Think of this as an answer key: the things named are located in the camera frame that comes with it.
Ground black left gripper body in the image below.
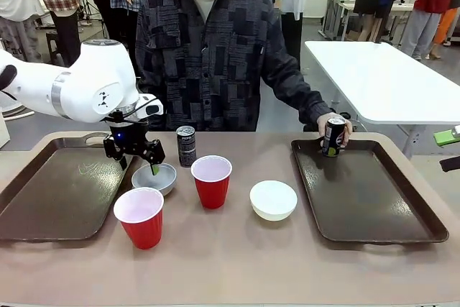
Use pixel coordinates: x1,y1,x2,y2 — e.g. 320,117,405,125
106,111,150,159

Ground black can with grey print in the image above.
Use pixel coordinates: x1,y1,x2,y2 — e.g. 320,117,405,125
175,125,197,168

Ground grey bowl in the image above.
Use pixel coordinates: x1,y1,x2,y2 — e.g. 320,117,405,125
131,162,178,197

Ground red plastic cup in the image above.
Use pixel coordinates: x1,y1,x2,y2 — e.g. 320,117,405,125
113,186,165,250
190,155,233,210

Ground black can with green mark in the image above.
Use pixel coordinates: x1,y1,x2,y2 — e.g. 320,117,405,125
321,116,346,158

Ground white bowl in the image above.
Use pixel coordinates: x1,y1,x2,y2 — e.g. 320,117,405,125
249,179,298,221

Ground person's left forearm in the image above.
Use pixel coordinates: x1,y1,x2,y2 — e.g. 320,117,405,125
265,69,337,124

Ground person's left hand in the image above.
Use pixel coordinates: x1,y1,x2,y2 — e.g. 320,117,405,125
317,112,354,150

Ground white folding table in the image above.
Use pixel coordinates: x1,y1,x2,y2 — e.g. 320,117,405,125
304,40,460,159

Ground person in patchwork shirt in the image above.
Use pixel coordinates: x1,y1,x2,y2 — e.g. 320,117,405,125
135,0,337,132

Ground bystander in orange trousers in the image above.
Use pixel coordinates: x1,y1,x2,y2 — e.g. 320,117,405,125
429,7,460,60

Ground black stool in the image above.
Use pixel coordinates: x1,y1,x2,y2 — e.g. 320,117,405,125
45,31,71,67

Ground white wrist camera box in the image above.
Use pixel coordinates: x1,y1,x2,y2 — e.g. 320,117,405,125
137,93,165,118

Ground brown tray with open handle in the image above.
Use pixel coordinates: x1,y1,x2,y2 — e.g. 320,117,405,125
0,131,144,243

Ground brown tray with slim handle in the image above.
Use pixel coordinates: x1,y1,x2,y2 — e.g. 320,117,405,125
290,137,450,252

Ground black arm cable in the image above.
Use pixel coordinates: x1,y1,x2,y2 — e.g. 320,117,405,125
0,65,18,101

